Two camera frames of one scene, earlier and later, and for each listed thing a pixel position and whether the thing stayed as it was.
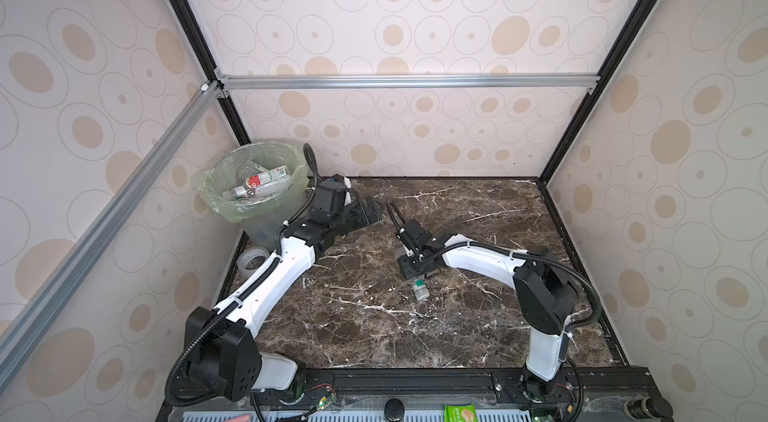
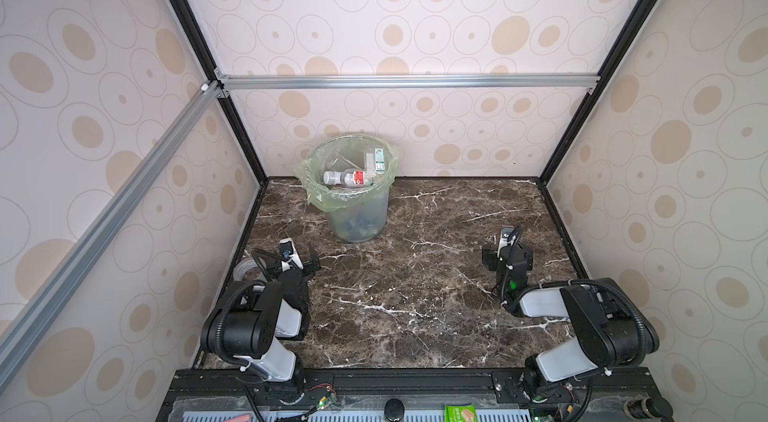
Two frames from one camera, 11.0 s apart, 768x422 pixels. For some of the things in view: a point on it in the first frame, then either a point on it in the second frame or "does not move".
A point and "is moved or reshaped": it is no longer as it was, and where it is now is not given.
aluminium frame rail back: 554,82 does not move
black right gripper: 402,262 → 492,258
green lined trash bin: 233,163 → 339,153
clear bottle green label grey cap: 260,184 → 380,160
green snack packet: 460,413 does not move
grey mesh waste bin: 256,184 is moved or reshaped
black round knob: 394,410 does not move
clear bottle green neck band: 420,289 → 349,178
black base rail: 632,384 does not move
